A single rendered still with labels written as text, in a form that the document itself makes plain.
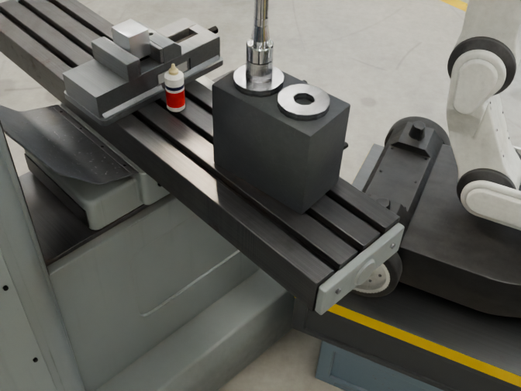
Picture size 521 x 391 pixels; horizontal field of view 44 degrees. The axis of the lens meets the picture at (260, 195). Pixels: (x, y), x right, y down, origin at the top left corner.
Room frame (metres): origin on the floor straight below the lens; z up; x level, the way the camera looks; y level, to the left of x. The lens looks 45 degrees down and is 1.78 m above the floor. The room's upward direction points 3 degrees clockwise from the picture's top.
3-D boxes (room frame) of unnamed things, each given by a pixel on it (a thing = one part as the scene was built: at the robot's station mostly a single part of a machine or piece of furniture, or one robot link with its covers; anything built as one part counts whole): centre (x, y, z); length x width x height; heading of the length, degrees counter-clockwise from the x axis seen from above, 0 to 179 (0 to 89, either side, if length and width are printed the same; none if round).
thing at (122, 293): (1.21, 0.27, 0.44); 0.80 x 0.30 x 0.60; 136
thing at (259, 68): (0.95, 0.01, 1.16); 0.05 x 0.05 x 0.06
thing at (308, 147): (0.92, -0.03, 1.03); 0.22 x 0.12 x 0.20; 52
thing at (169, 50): (1.24, 0.25, 1.02); 0.12 x 0.06 x 0.04; 48
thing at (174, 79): (1.12, 0.19, 0.99); 0.04 x 0.04 x 0.11
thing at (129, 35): (1.19, 0.29, 1.05); 0.06 x 0.05 x 0.06; 48
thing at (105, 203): (1.19, 0.28, 0.79); 0.50 x 0.35 x 0.12; 136
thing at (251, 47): (0.95, 0.01, 1.20); 0.05 x 0.05 x 0.01
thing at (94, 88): (1.22, 0.27, 0.99); 0.35 x 0.15 x 0.11; 138
